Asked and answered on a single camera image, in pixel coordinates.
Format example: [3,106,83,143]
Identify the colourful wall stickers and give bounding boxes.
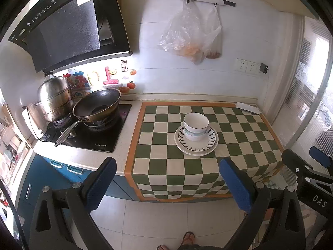
[62,59,137,98]

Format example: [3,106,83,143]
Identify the glass sliding door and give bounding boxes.
[271,16,333,149]

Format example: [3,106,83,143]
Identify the white kitchen appliance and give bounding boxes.
[22,104,46,141]

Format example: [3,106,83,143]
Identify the small clear plastic bag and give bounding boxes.
[201,5,223,59]

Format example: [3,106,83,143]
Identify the blue kitchen cabinet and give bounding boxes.
[16,154,139,240]

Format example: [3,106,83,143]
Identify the white bowl dark rim line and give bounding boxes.
[183,112,210,134]

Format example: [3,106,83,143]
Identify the dark wok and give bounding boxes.
[55,88,122,147]

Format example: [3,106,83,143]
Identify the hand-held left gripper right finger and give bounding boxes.
[219,157,307,250]

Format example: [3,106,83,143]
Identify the black range hood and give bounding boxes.
[8,0,133,74]

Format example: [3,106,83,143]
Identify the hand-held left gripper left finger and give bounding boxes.
[29,157,117,250]

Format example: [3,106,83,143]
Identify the white patterned plate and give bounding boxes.
[174,126,219,157]

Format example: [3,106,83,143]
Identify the large clear plastic bag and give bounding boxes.
[157,1,209,65]

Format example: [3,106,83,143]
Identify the black gas stove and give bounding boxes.
[39,104,133,154]

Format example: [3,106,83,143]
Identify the green white checkered tablecloth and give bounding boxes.
[124,101,285,201]

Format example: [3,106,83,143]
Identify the white bowl teal band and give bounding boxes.
[184,127,209,141]

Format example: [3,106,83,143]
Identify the blue striped white plate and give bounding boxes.
[177,125,218,152]

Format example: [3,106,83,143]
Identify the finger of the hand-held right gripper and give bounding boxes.
[282,148,314,185]
[309,146,333,171]

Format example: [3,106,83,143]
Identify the stainless steel steamer pot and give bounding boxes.
[34,71,76,123]

